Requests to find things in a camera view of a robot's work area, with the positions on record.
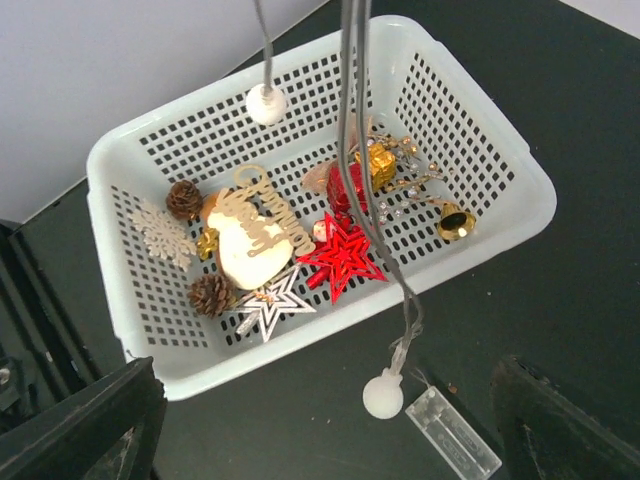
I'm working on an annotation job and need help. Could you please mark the wooden snowflake ornament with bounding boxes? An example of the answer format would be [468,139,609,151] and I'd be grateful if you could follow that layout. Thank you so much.
[128,200,196,272]

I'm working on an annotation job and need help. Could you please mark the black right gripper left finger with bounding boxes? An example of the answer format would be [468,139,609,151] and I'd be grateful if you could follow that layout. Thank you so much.
[1,357,167,479]

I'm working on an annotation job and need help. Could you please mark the red gift box ornament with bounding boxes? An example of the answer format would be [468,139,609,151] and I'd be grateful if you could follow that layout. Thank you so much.
[325,161,373,215]

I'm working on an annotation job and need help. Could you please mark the gold merry christmas sign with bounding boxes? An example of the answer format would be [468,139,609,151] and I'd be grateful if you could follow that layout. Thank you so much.
[211,165,316,257]

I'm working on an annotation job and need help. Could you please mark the gold gift box ornament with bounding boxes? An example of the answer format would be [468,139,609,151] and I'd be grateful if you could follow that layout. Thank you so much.
[351,142,396,193]

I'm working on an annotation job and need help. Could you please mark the small gold star ornament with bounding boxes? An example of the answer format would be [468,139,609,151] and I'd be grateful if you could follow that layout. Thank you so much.
[196,228,219,261]

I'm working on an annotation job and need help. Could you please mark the clear battery box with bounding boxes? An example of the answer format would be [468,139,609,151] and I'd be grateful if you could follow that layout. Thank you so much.
[405,386,502,480]

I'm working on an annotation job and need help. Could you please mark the red star ornament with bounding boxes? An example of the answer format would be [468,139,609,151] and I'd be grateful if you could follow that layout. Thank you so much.
[297,212,388,304]

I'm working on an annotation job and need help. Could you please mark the white ball string lights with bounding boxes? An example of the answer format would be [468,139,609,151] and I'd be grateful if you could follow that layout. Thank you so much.
[244,0,426,420]

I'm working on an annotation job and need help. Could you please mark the silver bead sprig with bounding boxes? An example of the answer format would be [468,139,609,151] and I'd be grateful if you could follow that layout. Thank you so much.
[366,133,444,224]

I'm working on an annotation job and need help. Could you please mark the silver star ornament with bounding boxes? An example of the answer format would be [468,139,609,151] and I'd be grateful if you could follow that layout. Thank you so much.
[232,264,316,343]

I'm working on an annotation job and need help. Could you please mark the burlap bow ornament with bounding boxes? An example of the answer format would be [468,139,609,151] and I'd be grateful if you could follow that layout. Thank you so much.
[301,113,360,194]

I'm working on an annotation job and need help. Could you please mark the gold bell ornament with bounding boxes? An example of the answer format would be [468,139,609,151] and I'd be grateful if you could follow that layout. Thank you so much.
[437,201,476,242]

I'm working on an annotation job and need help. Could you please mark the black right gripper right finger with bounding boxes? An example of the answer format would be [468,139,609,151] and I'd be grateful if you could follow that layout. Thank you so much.
[490,356,639,479]

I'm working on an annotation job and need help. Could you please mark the brown pine cone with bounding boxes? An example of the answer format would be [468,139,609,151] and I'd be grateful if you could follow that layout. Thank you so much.
[187,274,236,318]
[165,180,204,220]

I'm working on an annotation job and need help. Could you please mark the white perforated plastic basket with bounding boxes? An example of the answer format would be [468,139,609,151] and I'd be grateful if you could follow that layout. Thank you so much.
[87,15,557,401]

